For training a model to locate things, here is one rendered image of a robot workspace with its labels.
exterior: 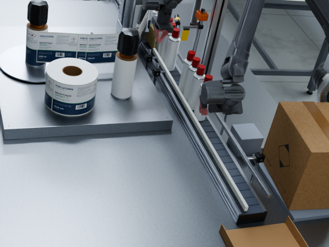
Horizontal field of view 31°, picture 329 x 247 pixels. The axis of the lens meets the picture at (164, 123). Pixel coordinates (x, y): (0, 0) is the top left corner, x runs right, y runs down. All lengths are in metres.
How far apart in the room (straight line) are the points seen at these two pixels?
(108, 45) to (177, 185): 0.74
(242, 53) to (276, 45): 3.45
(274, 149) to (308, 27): 3.59
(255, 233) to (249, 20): 0.72
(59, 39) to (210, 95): 0.95
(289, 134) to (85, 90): 0.78
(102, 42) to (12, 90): 0.43
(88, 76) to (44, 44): 0.31
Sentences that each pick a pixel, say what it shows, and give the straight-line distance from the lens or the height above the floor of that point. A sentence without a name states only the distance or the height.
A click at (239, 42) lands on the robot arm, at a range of 1.84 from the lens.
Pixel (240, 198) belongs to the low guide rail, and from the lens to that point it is 2.07.
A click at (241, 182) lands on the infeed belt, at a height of 0.88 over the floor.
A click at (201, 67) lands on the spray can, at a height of 1.08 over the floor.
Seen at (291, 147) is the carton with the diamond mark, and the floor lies 1.04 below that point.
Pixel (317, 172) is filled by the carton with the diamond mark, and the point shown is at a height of 1.03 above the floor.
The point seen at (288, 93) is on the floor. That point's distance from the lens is 4.61.
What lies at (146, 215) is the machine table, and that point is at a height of 0.83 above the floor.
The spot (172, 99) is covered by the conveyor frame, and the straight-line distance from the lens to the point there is 2.58.
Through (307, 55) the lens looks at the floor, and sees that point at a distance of 5.26.
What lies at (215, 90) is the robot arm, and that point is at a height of 1.33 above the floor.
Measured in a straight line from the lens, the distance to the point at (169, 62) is 2.70.
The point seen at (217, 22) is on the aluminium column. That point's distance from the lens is 2.60.
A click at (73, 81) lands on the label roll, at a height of 1.02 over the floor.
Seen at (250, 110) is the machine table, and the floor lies 0.83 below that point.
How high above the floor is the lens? 2.25
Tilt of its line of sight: 35 degrees down
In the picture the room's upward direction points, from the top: 12 degrees clockwise
